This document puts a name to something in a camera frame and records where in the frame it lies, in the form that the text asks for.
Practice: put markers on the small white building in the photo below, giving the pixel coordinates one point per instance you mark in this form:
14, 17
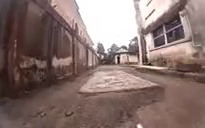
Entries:
125, 58

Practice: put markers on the group of trees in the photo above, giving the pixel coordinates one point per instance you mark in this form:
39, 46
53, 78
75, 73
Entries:
111, 50

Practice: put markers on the raised concrete kerb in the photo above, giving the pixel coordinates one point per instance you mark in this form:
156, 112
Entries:
190, 75

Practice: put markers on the long weathered reddish wall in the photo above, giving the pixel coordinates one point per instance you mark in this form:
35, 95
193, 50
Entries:
33, 43

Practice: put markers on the robot's own part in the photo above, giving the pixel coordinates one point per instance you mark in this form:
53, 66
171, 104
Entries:
139, 126

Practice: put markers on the brown dirt lane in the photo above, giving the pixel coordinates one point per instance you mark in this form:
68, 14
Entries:
116, 103

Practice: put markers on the pale building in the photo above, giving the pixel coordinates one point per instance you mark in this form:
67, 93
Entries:
166, 50

